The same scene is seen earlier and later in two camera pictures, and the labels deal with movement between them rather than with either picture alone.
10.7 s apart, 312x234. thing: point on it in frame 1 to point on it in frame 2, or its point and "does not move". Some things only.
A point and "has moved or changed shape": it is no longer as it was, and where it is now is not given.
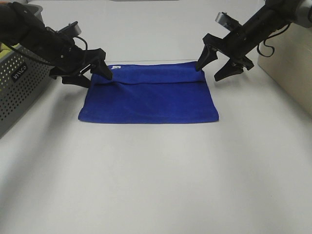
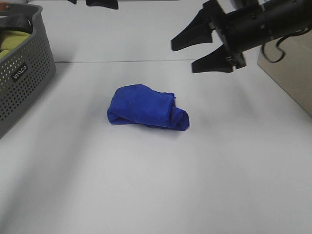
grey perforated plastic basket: x=23 y=73 does not move
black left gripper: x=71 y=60 to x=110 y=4
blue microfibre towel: x=149 y=91 has moved or changed shape
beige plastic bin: x=290 y=65 does not move
